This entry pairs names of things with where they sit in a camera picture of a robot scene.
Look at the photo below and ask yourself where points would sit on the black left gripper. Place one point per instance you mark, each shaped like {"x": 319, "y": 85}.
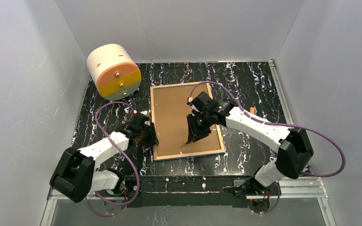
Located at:
{"x": 146, "y": 134}

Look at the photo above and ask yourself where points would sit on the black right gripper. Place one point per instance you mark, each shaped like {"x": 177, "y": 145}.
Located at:
{"x": 196, "y": 121}

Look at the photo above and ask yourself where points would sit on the blue wooden picture frame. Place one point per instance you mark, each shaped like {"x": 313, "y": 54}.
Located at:
{"x": 156, "y": 149}

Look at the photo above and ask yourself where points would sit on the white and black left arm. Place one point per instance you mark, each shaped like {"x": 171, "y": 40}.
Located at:
{"x": 76, "y": 174}

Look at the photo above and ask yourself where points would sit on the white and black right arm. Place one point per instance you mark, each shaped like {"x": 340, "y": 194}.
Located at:
{"x": 291, "y": 145}

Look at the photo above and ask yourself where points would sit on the white cylindrical drawer box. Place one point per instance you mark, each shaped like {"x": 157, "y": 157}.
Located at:
{"x": 113, "y": 71}

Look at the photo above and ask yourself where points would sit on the brown frame backing board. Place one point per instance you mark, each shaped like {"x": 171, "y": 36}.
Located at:
{"x": 171, "y": 124}

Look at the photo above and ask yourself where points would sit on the black front mounting rail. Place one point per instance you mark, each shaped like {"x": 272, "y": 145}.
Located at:
{"x": 197, "y": 191}

